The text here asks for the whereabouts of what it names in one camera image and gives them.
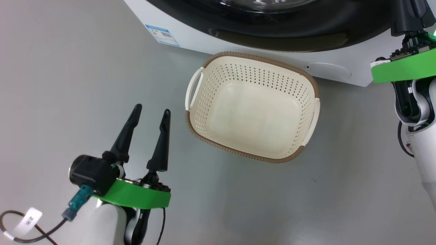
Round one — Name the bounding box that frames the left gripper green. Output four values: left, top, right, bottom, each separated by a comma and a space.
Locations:
92, 104, 171, 210

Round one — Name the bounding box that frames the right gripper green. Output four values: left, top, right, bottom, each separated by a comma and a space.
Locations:
371, 0, 436, 84

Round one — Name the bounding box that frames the washing machine glass door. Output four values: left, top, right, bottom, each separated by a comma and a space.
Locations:
145, 0, 392, 52

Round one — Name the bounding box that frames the white front-load washing machine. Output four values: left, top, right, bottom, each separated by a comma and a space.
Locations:
123, 0, 402, 87

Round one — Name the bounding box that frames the round white filter cover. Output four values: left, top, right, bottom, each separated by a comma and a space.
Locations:
304, 62, 352, 80

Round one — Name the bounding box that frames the cream perforated laundry basket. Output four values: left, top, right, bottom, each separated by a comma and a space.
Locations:
185, 52, 321, 164

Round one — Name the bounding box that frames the blue energy label sticker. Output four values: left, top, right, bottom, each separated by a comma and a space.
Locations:
145, 24, 180, 47

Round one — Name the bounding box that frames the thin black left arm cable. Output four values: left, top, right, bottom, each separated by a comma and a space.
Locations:
155, 208, 166, 245

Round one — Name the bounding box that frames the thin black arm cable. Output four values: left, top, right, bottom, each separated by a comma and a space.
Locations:
397, 121, 414, 158
155, 208, 166, 245

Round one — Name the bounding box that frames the camera cable with teal plug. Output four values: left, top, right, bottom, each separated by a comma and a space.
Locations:
0, 185, 94, 244

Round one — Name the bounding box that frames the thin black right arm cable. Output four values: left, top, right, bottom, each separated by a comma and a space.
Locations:
397, 121, 414, 158

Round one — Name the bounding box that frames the white cable label tag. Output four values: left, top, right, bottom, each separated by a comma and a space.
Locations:
13, 208, 43, 237

